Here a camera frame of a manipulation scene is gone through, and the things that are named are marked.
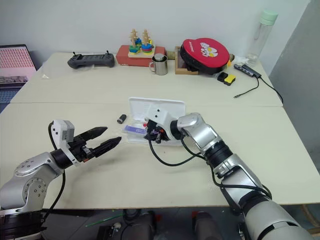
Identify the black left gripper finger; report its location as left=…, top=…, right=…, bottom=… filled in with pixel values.
left=79, top=126, right=109, bottom=144
left=92, top=136, right=123, bottom=159

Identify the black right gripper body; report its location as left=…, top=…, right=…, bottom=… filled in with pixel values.
left=144, top=119, right=168, bottom=145

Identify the dark grey handheld controller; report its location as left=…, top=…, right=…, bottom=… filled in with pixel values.
left=66, top=51, right=116, bottom=69

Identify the wooden tray box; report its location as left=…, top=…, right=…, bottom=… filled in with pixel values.
left=174, top=45, right=201, bottom=75

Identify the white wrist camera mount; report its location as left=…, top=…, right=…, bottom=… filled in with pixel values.
left=144, top=104, right=177, bottom=141
left=51, top=119, right=82, bottom=168

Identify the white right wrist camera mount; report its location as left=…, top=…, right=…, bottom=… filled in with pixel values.
left=144, top=104, right=177, bottom=141

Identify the dark rounded shape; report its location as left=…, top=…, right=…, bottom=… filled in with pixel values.
left=191, top=211, right=226, bottom=240
left=122, top=208, right=157, bottom=240

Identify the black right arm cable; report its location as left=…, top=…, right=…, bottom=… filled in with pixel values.
left=148, top=134, right=273, bottom=216

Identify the red and black round case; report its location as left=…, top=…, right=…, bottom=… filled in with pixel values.
left=179, top=37, right=231, bottom=75

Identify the grey usb hub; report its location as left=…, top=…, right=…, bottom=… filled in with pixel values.
left=233, top=63, right=263, bottom=79

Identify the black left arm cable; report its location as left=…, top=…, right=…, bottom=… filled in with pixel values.
left=39, top=121, right=67, bottom=231

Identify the stainless steel mug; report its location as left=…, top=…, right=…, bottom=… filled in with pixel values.
left=149, top=52, right=169, bottom=76

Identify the black and yellow block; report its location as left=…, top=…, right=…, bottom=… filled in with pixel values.
left=216, top=71, right=237, bottom=87

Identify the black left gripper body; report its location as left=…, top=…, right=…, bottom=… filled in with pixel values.
left=67, top=134, right=98, bottom=163

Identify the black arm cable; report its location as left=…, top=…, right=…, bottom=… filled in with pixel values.
left=148, top=134, right=273, bottom=216
left=39, top=121, right=67, bottom=231

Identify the black usb hub cable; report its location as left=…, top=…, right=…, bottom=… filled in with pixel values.
left=258, top=76, right=285, bottom=105

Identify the black base with white wheel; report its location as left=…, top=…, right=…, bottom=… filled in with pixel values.
left=97, top=222, right=123, bottom=240

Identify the wooden colourful stacking toy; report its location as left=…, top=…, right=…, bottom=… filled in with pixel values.
left=127, top=28, right=156, bottom=59

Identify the green stick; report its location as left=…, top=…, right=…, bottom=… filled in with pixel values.
left=84, top=215, right=125, bottom=228

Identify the red cardboard box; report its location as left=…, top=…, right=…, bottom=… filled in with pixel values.
left=115, top=44, right=168, bottom=68

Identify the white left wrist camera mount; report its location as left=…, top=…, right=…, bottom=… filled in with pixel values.
left=51, top=119, right=82, bottom=168

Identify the black cable with plug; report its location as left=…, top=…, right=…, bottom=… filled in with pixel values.
left=233, top=78, right=261, bottom=99

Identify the purple small packet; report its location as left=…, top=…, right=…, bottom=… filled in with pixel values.
left=123, top=124, right=148, bottom=136

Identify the clear bottle with green lid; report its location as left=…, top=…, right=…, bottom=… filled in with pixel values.
left=247, top=9, right=279, bottom=67

